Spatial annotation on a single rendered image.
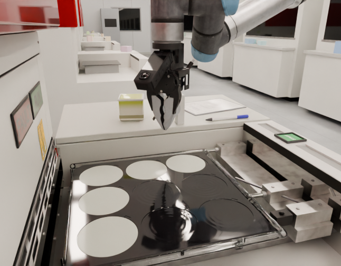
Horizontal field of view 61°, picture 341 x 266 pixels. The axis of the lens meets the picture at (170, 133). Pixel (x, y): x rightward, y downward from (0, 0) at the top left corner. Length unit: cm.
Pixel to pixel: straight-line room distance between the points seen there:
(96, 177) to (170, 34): 36
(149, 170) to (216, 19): 38
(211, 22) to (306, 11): 462
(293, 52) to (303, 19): 51
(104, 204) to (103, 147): 23
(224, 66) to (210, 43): 641
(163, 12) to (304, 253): 56
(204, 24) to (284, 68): 460
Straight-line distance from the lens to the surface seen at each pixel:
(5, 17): 25
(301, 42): 530
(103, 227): 54
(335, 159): 72
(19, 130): 45
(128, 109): 85
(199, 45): 77
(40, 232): 49
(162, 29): 67
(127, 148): 80
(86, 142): 78
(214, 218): 56
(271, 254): 63
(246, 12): 84
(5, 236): 37
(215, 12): 69
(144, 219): 55
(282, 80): 530
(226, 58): 716
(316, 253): 66
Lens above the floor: 123
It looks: 20 degrees down
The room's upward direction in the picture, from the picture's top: straight up
